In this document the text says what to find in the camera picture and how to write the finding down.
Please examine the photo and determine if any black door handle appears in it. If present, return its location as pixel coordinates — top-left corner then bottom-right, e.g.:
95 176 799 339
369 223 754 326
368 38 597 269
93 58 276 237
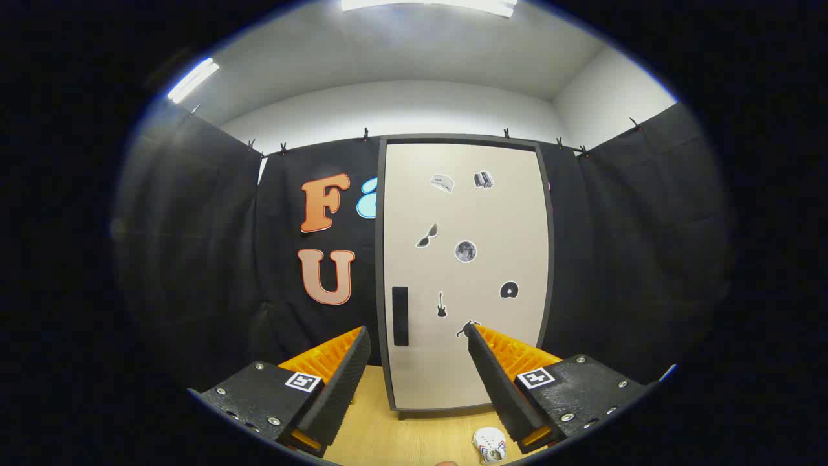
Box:
392 286 409 347

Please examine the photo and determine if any black backdrop cloth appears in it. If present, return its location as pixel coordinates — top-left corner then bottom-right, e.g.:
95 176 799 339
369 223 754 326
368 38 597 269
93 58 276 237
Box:
113 100 735 389

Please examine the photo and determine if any white canvas shoe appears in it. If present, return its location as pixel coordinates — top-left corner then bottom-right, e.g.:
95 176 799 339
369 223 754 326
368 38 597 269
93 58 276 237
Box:
472 427 507 465

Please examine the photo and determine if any dark grey shoe cabinet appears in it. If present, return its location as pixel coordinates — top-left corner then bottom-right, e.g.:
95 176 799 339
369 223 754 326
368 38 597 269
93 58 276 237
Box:
375 134 556 421

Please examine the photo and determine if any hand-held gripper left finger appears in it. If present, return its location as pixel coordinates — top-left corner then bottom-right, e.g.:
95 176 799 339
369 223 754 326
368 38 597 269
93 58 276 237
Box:
188 326 373 459

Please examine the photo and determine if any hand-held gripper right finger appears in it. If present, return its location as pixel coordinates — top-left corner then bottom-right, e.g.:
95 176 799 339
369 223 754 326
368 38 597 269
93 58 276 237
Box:
464 322 651 454

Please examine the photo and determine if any row of black cloth clips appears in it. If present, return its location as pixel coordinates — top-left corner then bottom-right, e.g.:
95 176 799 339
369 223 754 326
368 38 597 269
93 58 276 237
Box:
189 104 644 159

